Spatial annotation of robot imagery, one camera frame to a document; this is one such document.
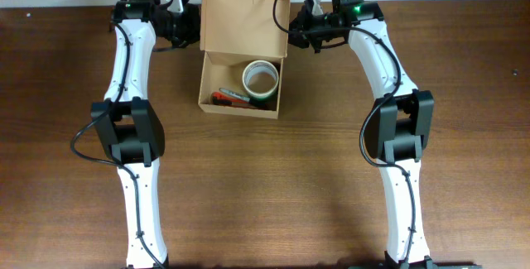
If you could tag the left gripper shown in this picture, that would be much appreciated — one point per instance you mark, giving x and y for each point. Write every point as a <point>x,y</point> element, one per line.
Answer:
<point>195,25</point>

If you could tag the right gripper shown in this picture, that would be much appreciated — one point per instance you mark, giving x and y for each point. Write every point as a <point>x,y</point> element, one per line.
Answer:
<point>301,21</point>

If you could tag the brown cardboard box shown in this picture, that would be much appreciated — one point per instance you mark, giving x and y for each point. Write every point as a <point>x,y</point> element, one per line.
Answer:
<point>234,34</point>

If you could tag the beige masking tape roll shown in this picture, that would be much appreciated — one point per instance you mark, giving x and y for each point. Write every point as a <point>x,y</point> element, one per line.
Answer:
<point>260,76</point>

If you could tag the orange utility knife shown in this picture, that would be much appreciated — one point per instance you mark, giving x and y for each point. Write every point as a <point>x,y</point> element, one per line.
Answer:
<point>220,99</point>

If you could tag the green tape roll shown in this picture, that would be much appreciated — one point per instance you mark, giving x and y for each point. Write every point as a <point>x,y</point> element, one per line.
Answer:
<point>261,100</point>

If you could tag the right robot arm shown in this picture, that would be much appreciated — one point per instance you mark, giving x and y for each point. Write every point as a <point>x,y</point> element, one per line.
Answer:
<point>395,132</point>

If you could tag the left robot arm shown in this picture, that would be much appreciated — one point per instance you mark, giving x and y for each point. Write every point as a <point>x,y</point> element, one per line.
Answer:
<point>128,128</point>

